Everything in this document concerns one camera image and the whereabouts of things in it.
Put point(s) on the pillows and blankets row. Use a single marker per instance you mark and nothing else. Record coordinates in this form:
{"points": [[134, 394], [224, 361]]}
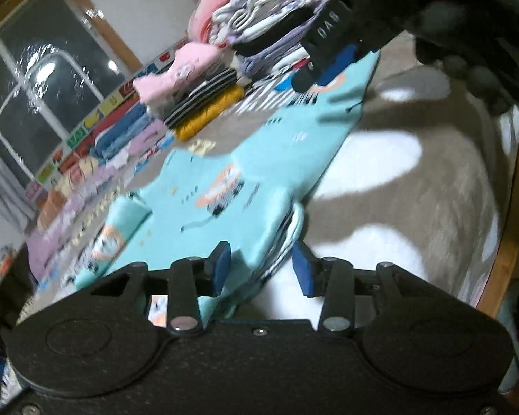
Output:
{"points": [[69, 224]]}

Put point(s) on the teal printed garment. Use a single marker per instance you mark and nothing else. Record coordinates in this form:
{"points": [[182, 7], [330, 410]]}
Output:
{"points": [[264, 155], [112, 237]]}

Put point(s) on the white curtain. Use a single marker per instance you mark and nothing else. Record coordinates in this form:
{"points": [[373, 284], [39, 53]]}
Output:
{"points": [[4, 190]]}

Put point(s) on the person's right hand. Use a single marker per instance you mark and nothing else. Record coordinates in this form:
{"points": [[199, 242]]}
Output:
{"points": [[471, 47]]}

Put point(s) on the dark cluttered desk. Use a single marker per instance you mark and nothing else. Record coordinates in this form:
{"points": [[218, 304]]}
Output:
{"points": [[4, 311]]}

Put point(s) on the orange plush pillow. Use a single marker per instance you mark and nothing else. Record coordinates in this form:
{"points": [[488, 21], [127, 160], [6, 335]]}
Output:
{"points": [[65, 190]]}

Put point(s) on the blue folded quilt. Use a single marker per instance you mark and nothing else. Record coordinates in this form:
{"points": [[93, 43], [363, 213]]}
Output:
{"points": [[121, 132]]}

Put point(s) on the window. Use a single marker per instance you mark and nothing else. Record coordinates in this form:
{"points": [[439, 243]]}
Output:
{"points": [[34, 78]]}

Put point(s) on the wooden bed frame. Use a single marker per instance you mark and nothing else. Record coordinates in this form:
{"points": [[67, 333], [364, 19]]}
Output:
{"points": [[512, 233]]}

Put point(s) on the colourful wall border strip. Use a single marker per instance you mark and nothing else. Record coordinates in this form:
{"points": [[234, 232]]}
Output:
{"points": [[95, 116]]}

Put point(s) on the black white striped folded garment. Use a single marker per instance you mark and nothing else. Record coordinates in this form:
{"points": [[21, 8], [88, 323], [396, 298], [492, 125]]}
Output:
{"points": [[201, 97]]}

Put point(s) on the cartoon printed grey blanket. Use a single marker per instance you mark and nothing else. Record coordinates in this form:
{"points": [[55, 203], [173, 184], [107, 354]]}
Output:
{"points": [[415, 224]]}

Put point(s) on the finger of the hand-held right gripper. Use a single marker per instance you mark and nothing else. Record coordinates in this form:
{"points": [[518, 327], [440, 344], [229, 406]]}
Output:
{"points": [[335, 67]]}

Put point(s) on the mustard yellow folded garment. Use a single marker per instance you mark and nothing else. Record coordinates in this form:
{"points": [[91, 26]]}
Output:
{"points": [[207, 114]]}

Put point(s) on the pile of folded pale clothes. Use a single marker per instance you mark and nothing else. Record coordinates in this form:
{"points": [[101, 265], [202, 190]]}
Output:
{"points": [[268, 13]]}

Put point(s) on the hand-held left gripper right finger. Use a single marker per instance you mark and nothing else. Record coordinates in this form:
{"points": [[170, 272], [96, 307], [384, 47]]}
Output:
{"points": [[303, 270]]}

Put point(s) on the pink folded garment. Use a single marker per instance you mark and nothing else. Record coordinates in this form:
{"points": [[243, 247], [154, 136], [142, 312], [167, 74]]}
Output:
{"points": [[177, 71]]}

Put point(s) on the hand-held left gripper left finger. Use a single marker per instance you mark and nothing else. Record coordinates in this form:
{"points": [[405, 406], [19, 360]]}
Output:
{"points": [[219, 268]]}

